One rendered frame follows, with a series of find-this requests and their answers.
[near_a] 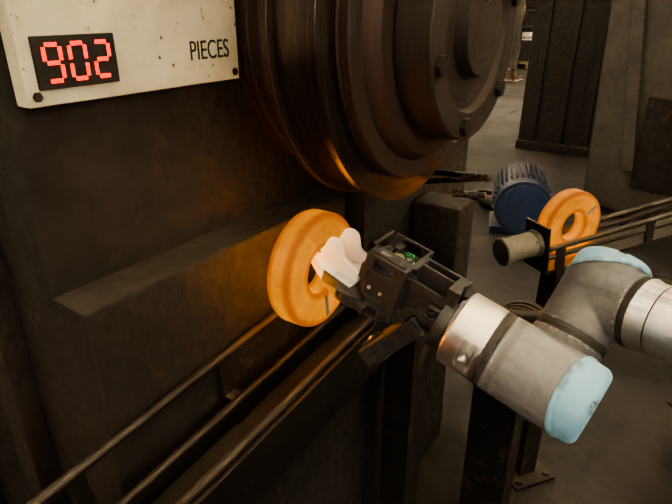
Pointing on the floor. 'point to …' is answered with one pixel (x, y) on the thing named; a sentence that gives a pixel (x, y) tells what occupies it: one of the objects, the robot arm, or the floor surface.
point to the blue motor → (518, 197)
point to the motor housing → (491, 444)
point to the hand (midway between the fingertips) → (314, 255)
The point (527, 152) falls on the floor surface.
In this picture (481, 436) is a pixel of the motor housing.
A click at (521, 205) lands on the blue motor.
